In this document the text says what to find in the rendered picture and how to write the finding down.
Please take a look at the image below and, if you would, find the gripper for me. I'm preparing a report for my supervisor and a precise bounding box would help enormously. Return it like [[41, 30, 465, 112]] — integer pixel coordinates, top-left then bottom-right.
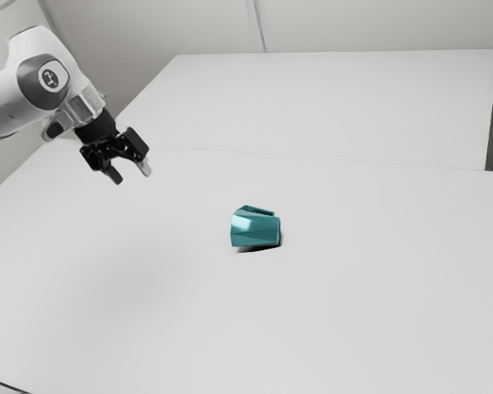
[[74, 110, 154, 186]]

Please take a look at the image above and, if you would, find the teal faceted mug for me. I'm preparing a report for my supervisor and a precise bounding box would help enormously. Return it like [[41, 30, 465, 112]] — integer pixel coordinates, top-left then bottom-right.
[[228, 204, 282, 249]]

